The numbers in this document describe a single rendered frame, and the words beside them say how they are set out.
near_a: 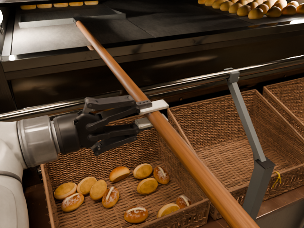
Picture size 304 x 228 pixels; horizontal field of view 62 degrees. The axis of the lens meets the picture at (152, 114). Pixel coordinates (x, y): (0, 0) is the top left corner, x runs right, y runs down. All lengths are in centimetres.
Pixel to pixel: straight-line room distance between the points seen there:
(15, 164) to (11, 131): 6
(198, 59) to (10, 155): 99
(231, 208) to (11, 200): 31
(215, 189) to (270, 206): 88
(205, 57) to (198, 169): 94
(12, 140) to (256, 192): 73
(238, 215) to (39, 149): 34
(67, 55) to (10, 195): 69
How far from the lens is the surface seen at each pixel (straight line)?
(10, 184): 46
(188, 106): 130
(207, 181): 40
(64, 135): 49
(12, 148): 49
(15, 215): 42
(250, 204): 98
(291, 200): 133
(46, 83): 109
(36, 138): 49
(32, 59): 103
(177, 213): 96
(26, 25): 148
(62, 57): 103
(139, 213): 107
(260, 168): 87
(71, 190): 118
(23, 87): 109
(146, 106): 54
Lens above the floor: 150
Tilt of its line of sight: 33 degrees down
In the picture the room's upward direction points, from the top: straight up
